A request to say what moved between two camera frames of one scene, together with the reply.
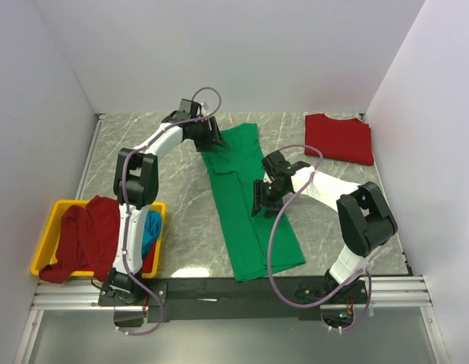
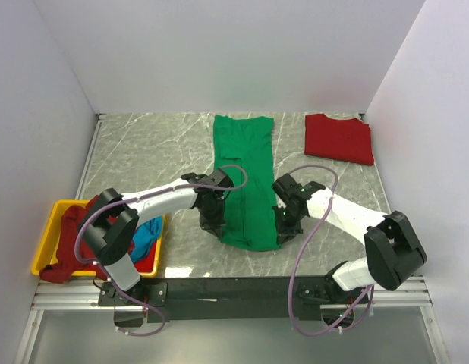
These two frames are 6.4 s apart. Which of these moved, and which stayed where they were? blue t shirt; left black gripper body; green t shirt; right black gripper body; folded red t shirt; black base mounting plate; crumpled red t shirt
Moved: left black gripper body; green t shirt; right black gripper body
Stayed: black base mounting plate; crumpled red t shirt; folded red t shirt; blue t shirt
